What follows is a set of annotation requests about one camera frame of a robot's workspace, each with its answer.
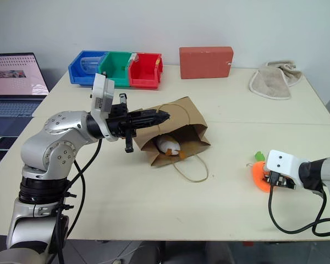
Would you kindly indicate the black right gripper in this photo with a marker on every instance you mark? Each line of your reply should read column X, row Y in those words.
column 283, row 182

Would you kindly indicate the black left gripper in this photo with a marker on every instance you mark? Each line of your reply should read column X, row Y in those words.
column 119, row 121

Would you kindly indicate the orange carrot plush toy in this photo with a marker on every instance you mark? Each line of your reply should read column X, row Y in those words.
column 258, row 176

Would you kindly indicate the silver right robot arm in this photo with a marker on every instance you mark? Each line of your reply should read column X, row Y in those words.
column 328, row 170

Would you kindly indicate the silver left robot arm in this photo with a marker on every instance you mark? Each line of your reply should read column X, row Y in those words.
column 55, row 143

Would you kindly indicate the white duck plush toy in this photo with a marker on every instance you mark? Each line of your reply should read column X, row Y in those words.
column 167, row 144

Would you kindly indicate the brown paper bag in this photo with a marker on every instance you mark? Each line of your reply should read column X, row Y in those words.
column 191, row 118

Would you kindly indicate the red plastic bin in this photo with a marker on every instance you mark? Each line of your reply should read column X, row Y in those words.
column 144, row 74

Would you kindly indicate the green plastic bin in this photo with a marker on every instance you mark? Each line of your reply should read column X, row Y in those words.
column 115, row 70

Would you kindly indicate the red-brown rectangular block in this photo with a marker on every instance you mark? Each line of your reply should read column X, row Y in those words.
column 204, row 61

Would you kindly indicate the clear plastic cup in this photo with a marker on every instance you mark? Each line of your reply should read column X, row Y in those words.
column 89, row 64

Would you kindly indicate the blue plastic bin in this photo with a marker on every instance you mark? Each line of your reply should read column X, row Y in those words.
column 77, row 71

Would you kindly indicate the beige towel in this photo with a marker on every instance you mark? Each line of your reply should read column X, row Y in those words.
column 272, row 81

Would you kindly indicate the open laptop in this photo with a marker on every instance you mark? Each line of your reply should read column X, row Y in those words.
column 13, row 79

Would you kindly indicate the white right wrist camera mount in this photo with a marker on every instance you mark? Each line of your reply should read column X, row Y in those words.
column 281, row 163

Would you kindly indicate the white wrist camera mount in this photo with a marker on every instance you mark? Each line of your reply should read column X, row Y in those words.
column 281, row 163
column 101, row 93

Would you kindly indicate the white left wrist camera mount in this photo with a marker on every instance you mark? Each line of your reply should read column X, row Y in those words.
column 101, row 93

